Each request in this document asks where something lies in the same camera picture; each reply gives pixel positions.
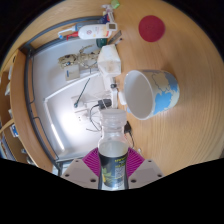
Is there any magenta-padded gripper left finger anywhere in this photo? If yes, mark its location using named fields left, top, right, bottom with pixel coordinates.
left=62, top=148, right=100, bottom=190

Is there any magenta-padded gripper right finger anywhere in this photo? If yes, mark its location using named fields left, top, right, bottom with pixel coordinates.
left=126, top=148, right=164, bottom=190

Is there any clear drink bottle dark label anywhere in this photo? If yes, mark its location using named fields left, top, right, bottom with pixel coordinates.
left=97, top=108, right=130, bottom=191

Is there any white desk lamp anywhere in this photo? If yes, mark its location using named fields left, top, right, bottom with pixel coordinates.
left=43, top=69, right=118, bottom=153

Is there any black charger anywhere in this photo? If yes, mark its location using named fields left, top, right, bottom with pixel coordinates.
left=124, top=121, right=134, bottom=137

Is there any white mug blue print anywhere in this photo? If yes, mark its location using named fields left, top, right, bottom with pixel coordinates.
left=123, top=69, right=181, bottom=121

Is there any wooden shelf unit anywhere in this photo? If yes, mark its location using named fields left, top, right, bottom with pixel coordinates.
left=0, top=49, right=54, bottom=174

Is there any white power strip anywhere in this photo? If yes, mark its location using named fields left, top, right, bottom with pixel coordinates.
left=108, top=83, right=119, bottom=109

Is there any white tissue pack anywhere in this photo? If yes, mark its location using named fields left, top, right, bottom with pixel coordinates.
left=96, top=44, right=122, bottom=77

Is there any dark green round container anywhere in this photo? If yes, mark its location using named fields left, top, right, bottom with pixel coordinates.
left=95, top=38, right=108, bottom=48

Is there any white pump bottle red pump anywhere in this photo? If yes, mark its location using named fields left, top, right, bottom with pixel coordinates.
left=65, top=23, right=118, bottom=42

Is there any flat round red coaster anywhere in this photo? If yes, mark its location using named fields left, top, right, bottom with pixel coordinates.
left=138, top=14, right=166, bottom=43

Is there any small white display device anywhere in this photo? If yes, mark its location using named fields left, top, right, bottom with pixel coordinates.
left=106, top=22, right=118, bottom=32

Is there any dark blue pack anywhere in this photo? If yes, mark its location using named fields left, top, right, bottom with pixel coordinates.
left=101, top=13, right=111, bottom=24

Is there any green packet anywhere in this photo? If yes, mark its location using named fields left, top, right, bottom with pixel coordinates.
left=110, top=0, right=121, bottom=10

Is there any white wall socket plate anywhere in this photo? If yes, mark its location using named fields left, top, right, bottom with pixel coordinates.
left=71, top=94, right=88, bottom=111

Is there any black power cable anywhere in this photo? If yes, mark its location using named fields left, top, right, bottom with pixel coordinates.
left=73, top=78, right=92, bottom=108

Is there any beige wall socket plate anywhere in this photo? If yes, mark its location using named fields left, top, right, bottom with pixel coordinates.
left=65, top=64, right=81, bottom=83

